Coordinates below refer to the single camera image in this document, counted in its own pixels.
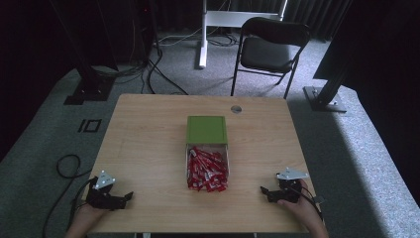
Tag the white desk frame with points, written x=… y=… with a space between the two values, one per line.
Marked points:
x=228 y=18

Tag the person's right hand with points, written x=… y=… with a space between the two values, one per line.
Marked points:
x=302 y=208

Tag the pile of red packets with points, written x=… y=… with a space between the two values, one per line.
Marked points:
x=207 y=170

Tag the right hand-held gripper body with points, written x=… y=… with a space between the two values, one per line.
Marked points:
x=290 y=190

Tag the person's left hand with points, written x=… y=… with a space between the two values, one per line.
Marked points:
x=89 y=214

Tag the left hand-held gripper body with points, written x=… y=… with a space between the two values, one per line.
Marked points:
x=100 y=196

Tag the black metal stand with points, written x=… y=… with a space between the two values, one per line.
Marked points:
x=90 y=82
x=325 y=95

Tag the round grey table grommet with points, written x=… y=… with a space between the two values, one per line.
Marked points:
x=236 y=109

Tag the black folding chair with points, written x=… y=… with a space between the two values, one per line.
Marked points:
x=269 y=49

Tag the green box sleeve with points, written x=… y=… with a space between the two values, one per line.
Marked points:
x=206 y=129

